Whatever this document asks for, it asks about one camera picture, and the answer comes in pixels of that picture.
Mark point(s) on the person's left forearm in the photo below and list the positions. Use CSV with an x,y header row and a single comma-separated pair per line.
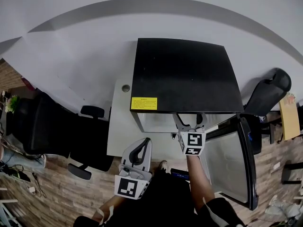
x,y
109,204

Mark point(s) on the black mini fridge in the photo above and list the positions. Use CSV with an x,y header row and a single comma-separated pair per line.
x,y
184,74

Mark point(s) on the person's shoe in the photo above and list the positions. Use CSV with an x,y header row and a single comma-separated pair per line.
x,y
163,165

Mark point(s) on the yellow wooden table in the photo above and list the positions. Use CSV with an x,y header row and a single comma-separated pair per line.
x,y
290,119

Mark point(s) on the black office chair with headrest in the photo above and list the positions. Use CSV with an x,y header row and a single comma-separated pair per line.
x,y
267,93

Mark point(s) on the white shoes pile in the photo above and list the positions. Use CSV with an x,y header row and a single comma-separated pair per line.
x,y
281,207

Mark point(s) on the black office chair with armrests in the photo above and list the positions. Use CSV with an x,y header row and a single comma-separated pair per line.
x,y
59,131

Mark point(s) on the green potted plant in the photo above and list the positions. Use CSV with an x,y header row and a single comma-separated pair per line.
x,y
13,103

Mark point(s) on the white power adapter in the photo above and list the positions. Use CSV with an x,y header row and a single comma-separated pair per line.
x,y
31,189

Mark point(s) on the person's black clothing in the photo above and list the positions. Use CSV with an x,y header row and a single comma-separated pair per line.
x,y
165,202

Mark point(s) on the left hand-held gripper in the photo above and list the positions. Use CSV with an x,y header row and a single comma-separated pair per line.
x,y
127,185

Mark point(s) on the white shelf rack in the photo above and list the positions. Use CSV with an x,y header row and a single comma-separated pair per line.
x,y
6,209

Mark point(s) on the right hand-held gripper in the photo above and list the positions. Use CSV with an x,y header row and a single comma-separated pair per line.
x,y
193,142

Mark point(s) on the black metal stand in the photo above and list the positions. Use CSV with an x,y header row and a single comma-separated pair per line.
x,y
292,171

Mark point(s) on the small black device blue display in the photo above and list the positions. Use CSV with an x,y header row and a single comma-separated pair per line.
x,y
180,174

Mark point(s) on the person's right forearm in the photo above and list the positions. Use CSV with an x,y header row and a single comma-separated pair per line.
x,y
198,181

